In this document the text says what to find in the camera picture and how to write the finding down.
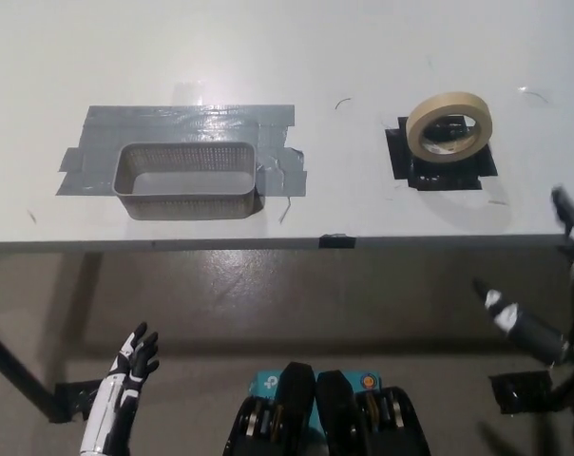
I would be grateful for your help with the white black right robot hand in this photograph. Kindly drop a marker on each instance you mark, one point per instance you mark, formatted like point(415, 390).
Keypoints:
point(529, 332)

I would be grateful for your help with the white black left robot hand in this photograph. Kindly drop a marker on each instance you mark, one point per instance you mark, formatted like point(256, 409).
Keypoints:
point(113, 399)

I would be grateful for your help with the beige masking tape roll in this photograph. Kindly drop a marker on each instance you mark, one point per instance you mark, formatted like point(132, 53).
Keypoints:
point(446, 100)

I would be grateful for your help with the black floor tape marker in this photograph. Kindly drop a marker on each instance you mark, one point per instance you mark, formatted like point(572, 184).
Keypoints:
point(515, 392)
point(73, 399)

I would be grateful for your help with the black tape square patch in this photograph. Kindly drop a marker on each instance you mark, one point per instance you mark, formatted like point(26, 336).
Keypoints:
point(439, 178)

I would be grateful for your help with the small grey mesh container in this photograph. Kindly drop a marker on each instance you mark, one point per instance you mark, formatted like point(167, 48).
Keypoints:
point(187, 204)

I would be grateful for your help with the small black tape strip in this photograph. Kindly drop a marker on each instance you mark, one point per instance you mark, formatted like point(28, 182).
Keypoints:
point(337, 242)

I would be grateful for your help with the black table leg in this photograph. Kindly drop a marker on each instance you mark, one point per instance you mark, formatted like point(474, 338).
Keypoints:
point(16, 370)

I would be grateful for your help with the grey duct tape patch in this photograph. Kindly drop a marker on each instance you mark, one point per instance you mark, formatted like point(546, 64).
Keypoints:
point(173, 119)

